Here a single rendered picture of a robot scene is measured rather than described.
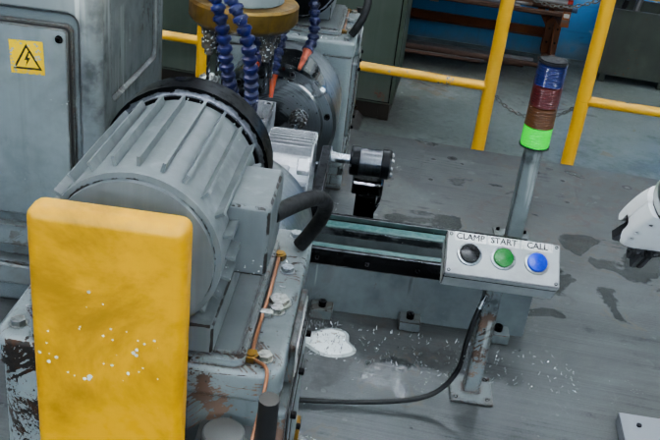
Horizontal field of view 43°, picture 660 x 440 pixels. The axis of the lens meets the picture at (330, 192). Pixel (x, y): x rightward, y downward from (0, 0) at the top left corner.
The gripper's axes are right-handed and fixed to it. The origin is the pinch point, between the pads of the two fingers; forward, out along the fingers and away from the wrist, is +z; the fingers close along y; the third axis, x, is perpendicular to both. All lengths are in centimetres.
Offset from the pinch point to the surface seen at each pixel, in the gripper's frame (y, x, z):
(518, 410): 9.5, 17.0, 29.0
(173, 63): 153, -211, 287
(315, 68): 52, -47, 35
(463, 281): 22.4, 3.4, 11.1
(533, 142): 5, -41, 43
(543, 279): 11.0, 2.3, 8.7
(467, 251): 22.4, 0.0, 7.9
